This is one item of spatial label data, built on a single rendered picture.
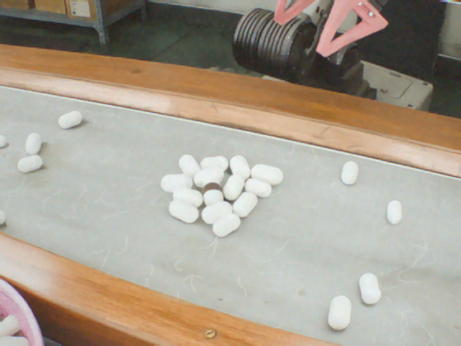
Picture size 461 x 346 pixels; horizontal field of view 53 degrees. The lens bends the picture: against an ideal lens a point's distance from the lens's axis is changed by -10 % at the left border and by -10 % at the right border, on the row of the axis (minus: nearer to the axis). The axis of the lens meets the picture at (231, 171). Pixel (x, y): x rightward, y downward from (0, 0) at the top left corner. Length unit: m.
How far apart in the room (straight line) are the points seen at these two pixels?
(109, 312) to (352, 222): 0.28
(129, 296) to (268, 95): 0.38
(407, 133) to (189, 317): 0.39
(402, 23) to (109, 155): 2.07
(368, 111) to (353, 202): 0.17
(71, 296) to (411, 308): 0.33
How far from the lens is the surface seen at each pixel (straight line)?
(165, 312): 0.45
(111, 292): 0.47
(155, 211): 0.57
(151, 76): 0.80
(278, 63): 0.91
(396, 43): 2.61
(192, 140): 0.68
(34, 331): 0.46
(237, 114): 0.70
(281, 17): 0.61
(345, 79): 1.18
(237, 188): 0.57
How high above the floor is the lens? 1.13
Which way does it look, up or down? 39 degrees down
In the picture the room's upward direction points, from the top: 1 degrees counter-clockwise
